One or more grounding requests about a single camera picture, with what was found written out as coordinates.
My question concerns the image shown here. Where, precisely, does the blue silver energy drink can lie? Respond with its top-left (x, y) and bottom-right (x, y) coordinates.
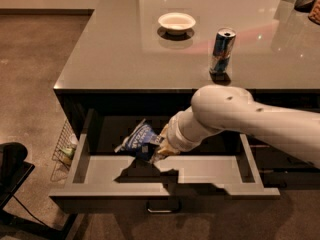
top-left (210, 28), bottom-right (236, 74)

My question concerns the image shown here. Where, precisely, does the dark cabinet with grey counter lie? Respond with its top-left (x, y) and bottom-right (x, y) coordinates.
top-left (54, 0), bottom-right (320, 132)

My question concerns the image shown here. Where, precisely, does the blue chip bag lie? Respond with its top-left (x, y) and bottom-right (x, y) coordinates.
top-left (114, 119), bottom-right (163, 162)

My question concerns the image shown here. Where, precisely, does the wire mesh basket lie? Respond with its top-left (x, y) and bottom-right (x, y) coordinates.
top-left (51, 120), bottom-right (78, 182)

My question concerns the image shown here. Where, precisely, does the black cable on floor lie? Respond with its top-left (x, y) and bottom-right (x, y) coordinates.
top-left (12, 194), bottom-right (51, 228)

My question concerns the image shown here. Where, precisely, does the open grey top drawer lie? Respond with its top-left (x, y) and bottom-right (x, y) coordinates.
top-left (50, 109), bottom-right (280, 213)

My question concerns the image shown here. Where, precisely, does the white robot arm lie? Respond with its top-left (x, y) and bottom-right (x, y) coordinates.
top-left (154, 85), bottom-right (320, 168)

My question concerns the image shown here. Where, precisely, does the dark object at counter corner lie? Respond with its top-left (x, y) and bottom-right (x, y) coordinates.
top-left (294, 0), bottom-right (320, 25)

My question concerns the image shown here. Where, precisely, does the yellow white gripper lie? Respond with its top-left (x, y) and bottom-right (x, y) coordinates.
top-left (149, 125), bottom-right (180, 164)

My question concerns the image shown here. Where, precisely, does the metal drawer handle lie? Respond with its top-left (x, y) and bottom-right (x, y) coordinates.
top-left (146, 200), bottom-right (181, 214)

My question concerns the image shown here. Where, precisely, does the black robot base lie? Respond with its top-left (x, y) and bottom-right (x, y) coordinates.
top-left (0, 142), bottom-right (77, 240)

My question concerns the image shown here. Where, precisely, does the white paper bowl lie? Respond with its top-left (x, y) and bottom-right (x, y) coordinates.
top-left (158, 12), bottom-right (196, 35)

